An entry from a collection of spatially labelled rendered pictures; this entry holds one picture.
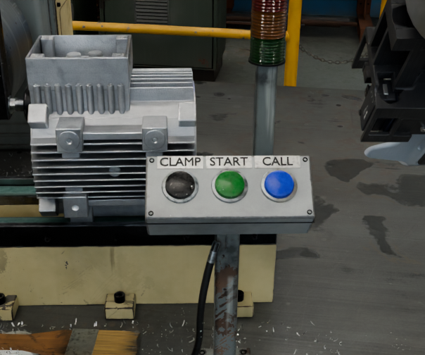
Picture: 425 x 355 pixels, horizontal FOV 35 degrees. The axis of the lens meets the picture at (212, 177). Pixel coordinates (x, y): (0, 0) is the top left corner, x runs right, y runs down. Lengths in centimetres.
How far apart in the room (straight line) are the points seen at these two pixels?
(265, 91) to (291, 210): 53
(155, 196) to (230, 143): 75
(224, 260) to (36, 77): 31
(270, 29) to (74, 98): 42
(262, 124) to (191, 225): 55
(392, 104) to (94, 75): 43
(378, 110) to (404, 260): 61
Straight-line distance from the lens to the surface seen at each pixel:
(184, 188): 68
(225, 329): 80
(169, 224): 69
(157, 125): 80
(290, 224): 70
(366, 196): 125
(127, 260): 92
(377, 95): 50
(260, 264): 92
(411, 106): 50
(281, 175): 69
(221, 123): 152
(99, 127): 83
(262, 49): 115
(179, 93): 84
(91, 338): 90
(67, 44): 92
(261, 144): 123
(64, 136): 81
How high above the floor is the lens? 139
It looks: 27 degrees down
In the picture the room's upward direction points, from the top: 1 degrees clockwise
